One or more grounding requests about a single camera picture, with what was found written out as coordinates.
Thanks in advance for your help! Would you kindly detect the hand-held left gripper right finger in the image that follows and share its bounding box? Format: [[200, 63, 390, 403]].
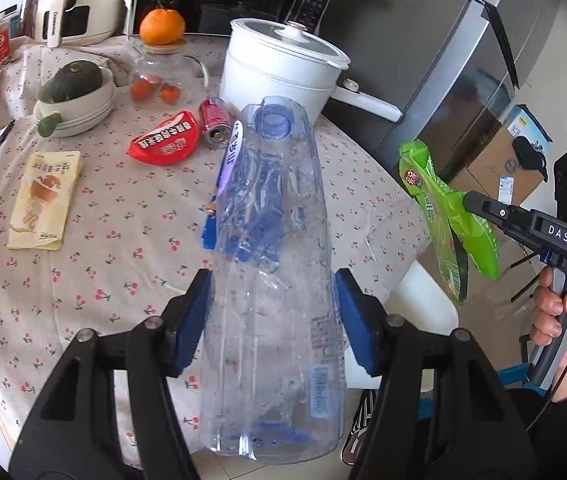
[[334, 268, 559, 480]]

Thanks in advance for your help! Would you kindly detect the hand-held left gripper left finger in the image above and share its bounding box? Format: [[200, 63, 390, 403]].
[[7, 268, 214, 480]]

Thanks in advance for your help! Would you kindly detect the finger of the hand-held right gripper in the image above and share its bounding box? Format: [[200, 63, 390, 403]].
[[463, 190, 537, 232], [501, 227, 553, 262]]

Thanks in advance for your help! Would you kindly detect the green snack bag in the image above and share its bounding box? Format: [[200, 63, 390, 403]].
[[397, 139, 502, 309]]

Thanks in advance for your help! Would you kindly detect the clear plastic bottle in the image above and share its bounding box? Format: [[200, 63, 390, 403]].
[[202, 95, 347, 461]]

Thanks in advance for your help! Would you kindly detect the person's right hand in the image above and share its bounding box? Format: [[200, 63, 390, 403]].
[[530, 266, 567, 404]]

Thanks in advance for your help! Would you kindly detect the cardboard box with blue print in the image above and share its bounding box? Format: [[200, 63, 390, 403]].
[[451, 105, 555, 207]]

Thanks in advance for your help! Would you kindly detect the cherry print tablecloth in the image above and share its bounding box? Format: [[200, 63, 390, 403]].
[[0, 32, 430, 461]]

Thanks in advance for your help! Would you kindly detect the grey refrigerator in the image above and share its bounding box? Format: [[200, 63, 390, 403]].
[[313, 0, 567, 192]]

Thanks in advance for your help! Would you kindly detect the red snack packet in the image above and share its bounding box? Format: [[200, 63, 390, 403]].
[[129, 110, 200, 167]]

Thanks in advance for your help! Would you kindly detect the beige ice cream wrapper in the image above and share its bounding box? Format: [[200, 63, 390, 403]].
[[6, 151, 83, 251]]

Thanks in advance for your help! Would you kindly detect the small red drink can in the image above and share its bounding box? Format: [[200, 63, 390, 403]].
[[198, 98, 234, 149]]

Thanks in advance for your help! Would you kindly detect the white ceramic bowl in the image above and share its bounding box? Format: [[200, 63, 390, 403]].
[[32, 67, 118, 139]]

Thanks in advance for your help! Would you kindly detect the small green avocado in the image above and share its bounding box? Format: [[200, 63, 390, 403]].
[[38, 112, 63, 139]]

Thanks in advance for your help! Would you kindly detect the white electric cooking pot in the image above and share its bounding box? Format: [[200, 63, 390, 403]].
[[220, 35, 403, 127]]

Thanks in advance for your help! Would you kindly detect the glass jar with wooden lid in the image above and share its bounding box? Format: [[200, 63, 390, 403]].
[[128, 40, 212, 106]]

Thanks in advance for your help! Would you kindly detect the dark green squash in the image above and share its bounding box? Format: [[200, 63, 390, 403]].
[[38, 60, 104, 105]]

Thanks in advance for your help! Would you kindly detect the glass pot lid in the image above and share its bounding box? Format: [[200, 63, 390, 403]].
[[230, 18, 352, 70]]

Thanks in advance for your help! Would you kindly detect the large orange tangerine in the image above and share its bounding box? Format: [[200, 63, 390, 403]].
[[139, 0, 186, 46]]

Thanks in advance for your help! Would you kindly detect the white air fryer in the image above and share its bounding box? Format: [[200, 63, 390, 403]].
[[23, 0, 135, 49]]

